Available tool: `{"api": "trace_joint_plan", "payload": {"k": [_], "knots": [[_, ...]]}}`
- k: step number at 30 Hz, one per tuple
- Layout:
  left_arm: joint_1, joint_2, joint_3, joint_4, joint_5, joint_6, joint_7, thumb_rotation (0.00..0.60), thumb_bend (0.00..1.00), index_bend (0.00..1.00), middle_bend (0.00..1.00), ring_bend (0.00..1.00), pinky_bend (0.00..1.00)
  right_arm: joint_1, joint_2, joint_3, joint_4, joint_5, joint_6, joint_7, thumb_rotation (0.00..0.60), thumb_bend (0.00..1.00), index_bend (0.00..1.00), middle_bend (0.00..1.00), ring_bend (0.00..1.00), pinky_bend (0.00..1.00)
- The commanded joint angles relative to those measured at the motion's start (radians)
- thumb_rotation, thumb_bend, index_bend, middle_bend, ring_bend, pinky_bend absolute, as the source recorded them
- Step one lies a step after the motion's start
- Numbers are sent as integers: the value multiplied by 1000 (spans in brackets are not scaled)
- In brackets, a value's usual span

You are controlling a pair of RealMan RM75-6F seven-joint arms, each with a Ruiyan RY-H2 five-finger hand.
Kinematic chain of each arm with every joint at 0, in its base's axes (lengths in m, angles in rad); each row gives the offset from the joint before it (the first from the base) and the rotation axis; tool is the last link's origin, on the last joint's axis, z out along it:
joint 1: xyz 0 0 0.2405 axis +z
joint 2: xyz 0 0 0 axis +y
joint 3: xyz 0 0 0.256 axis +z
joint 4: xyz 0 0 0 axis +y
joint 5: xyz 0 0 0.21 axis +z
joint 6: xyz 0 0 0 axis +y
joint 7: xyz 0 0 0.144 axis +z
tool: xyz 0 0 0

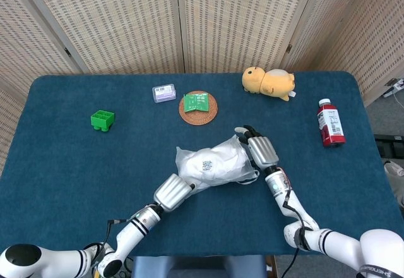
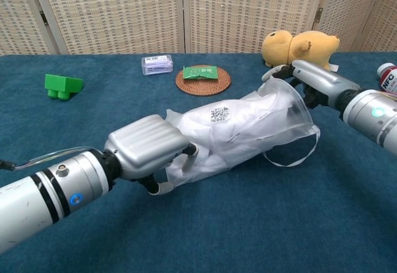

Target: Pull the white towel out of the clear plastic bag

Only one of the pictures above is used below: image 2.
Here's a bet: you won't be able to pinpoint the yellow plush toy animal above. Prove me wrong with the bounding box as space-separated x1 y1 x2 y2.
261 29 341 71

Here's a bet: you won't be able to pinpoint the thin white ribbon strap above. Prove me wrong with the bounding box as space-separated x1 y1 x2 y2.
262 125 322 168

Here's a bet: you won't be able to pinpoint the green snack packet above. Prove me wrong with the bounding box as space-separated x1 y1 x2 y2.
182 65 219 81

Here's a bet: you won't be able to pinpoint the round woven rattan coaster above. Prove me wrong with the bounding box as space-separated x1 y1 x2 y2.
175 65 233 96

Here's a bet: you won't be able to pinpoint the white clothes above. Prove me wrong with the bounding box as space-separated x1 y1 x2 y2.
178 91 298 177

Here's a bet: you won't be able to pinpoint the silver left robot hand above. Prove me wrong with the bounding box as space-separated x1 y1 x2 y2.
104 114 199 195

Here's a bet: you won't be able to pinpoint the clear box with purple contents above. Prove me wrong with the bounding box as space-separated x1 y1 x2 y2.
141 54 174 76

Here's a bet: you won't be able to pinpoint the green toy building block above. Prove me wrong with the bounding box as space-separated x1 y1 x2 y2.
44 73 84 101

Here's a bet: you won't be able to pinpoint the blue table cover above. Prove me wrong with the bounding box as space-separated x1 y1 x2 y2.
0 51 397 273

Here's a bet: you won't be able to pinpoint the woven folding screen panel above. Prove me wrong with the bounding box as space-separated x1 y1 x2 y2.
316 0 397 53
29 0 187 55
181 0 329 54
0 0 68 57

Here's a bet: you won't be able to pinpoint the red drink bottle white cap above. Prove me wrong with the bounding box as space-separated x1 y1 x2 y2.
377 63 397 96

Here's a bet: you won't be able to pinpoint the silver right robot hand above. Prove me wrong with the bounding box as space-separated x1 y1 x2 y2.
262 60 362 110

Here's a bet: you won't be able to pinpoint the clear plastic zip bag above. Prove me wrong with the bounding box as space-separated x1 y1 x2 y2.
164 79 322 190

